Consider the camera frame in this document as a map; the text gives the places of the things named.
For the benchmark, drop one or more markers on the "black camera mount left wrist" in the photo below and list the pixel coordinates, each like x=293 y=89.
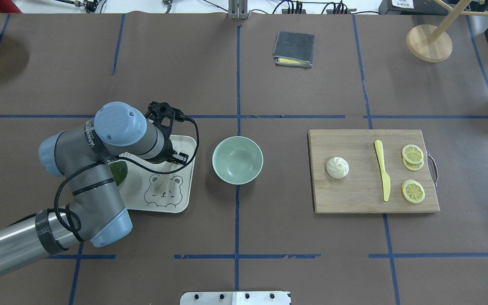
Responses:
x=163 y=116

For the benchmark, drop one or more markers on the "green avocado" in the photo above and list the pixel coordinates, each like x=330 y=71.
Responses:
x=119 y=171

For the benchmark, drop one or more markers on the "yellow plastic knife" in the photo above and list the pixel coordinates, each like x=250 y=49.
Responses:
x=386 y=179

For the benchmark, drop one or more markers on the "lemon slice lower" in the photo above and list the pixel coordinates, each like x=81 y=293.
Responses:
x=413 y=191

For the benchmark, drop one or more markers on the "mint green bowl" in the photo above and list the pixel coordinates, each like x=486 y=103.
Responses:
x=237 y=160

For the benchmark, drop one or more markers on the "wooden mug tree stand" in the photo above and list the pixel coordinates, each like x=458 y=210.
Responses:
x=431 y=43

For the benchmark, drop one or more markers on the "lemon slice under top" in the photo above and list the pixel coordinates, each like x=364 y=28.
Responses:
x=413 y=167

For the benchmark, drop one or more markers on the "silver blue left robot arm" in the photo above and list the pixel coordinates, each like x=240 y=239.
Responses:
x=88 y=205

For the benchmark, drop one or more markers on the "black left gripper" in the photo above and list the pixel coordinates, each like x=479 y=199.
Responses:
x=167 y=153

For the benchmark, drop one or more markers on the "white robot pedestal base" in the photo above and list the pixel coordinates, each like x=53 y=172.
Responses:
x=237 y=298

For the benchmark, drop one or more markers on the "aluminium frame post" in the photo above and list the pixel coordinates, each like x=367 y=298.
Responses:
x=238 y=9

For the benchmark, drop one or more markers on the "yellow sponge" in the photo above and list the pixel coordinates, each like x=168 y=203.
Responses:
x=290 y=62

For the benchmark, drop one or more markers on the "bamboo cutting board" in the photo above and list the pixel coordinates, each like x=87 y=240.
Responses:
x=361 y=190

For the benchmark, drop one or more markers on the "white ceramic spoon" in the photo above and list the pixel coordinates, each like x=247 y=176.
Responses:
x=161 y=181

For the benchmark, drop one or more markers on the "red bottle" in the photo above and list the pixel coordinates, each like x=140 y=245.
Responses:
x=8 y=6

